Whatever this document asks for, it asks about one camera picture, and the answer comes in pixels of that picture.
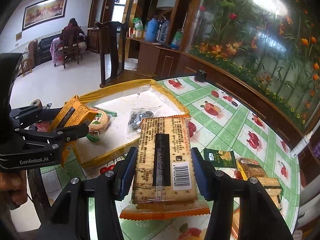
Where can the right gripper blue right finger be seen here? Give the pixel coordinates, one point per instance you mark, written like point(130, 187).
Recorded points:
point(204, 175)

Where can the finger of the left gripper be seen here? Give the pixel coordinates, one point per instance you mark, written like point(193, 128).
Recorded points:
point(35, 112)
point(56, 139)

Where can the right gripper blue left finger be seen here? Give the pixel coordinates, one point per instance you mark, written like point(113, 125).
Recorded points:
point(125, 171)

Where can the dark green cracker packet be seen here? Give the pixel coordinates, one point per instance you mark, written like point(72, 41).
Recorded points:
point(219, 158)

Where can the orange rectangular cracker pack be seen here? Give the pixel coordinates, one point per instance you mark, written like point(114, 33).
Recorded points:
point(164, 185)

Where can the green long cracker pack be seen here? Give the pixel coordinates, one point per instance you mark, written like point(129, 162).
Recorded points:
point(273, 188)

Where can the round cracker green pack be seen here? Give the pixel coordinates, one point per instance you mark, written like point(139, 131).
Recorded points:
point(99, 124)

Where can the left human hand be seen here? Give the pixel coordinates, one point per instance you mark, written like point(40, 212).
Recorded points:
point(14, 188)

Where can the yellow square cracker pack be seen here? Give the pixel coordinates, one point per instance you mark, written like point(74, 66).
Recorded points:
point(249, 168)

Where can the clear bag dark items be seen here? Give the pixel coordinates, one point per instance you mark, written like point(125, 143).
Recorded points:
point(135, 120)

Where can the black sofa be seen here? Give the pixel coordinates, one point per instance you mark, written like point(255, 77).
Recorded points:
point(42, 53)

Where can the yellow rimmed snack tray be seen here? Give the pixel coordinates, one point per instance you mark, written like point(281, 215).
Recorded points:
point(122, 98)

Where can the small black box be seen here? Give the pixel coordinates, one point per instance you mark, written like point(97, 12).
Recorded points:
point(200, 76)

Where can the seated person in maroon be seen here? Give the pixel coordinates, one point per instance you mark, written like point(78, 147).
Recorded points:
point(73, 30)

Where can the white bucket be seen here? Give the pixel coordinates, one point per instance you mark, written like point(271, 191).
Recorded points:
point(131, 64)

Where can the white spray bottle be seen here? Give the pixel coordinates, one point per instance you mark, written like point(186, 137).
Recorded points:
point(301, 145)

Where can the dark wooden chair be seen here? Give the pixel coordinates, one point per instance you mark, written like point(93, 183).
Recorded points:
point(112, 38)

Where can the green label bottle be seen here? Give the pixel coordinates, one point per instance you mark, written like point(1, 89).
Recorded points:
point(176, 42)

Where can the blue thermos jug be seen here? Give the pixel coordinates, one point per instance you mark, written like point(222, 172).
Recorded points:
point(151, 31)

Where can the green white bag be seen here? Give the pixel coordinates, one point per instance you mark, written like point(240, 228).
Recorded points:
point(137, 23)

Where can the floral glass cabinet partition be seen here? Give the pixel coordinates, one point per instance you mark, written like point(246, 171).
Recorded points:
point(266, 52)

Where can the framed wall painting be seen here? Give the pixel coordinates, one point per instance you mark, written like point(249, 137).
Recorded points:
point(44, 11)

